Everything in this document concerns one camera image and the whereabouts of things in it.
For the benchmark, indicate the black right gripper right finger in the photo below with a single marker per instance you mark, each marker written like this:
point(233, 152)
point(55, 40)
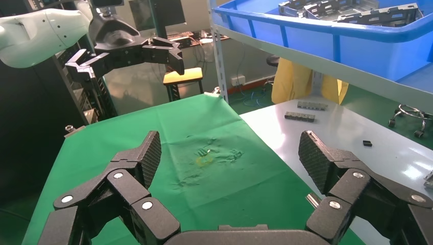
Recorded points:
point(348, 189)

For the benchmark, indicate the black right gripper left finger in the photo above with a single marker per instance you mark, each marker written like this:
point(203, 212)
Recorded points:
point(142, 216)

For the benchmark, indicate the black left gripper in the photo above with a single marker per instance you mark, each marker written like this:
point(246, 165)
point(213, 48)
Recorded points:
point(115, 44)

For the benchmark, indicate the grey sheet metal bracket part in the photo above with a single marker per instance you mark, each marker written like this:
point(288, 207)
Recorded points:
point(382, 17)
point(331, 11)
point(291, 8)

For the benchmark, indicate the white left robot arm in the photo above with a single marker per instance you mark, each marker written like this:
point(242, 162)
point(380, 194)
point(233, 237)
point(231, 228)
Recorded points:
point(40, 33)

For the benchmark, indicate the silver binder clip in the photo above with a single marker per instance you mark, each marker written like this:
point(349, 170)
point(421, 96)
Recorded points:
point(72, 130)
point(313, 199)
point(217, 91)

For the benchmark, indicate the black equipment rack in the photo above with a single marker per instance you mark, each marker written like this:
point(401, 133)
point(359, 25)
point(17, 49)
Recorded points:
point(105, 98)

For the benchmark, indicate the small black plastic part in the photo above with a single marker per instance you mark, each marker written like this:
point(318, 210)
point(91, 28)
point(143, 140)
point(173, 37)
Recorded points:
point(367, 143)

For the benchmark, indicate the yellow top stool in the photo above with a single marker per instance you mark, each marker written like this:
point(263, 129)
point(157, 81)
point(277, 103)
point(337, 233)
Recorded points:
point(182, 76)

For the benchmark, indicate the black monitor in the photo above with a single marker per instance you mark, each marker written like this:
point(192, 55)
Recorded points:
point(162, 13)

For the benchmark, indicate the cluttered background desk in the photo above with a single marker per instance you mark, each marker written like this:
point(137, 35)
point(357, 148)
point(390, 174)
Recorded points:
point(189, 39)

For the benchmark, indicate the green table cloth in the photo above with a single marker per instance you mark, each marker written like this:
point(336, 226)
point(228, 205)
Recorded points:
point(189, 128)

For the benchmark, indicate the chrome wheeled chair base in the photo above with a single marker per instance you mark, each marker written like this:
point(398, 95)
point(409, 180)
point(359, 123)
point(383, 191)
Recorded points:
point(411, 113)

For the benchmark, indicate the white metal shelf board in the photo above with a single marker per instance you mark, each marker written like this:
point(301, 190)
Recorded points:
point(338, 72)

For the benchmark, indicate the yellow hanging cloth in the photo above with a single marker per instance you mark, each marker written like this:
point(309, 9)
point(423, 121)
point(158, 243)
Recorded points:
point(291, 81)

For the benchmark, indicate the blue plastic bin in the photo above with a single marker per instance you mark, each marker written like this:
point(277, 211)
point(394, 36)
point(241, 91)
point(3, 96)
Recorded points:
point(365, 50)

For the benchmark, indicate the black round stool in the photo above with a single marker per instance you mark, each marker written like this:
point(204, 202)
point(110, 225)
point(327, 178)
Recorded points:
point(272, 60)

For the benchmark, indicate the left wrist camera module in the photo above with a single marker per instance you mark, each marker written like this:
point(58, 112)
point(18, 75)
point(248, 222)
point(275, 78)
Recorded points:
point(106, 3)

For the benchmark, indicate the white perforated shelf post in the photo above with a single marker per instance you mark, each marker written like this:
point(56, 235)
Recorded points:
point(218, 61)

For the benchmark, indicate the white wall socket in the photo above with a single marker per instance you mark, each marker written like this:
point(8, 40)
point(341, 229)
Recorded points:
point(238, 80)

